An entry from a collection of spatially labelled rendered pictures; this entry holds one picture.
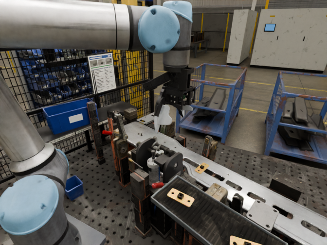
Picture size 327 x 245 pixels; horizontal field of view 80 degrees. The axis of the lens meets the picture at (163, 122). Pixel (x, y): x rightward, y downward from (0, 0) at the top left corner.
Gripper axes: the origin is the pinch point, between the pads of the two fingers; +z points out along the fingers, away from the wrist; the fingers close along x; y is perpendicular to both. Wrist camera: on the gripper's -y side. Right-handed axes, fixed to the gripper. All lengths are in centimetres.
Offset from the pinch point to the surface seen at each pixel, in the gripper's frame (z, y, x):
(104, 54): -8, -98, 47
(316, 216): 36, 50, 29
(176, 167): 23.7, -0.4, 6.3
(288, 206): 36, 41, 27
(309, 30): -1, -33, 816
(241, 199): 25.6, 26.1, 9.2
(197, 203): 20.0, 16.7, -6.7
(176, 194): 19.7, 9.8, -8.1
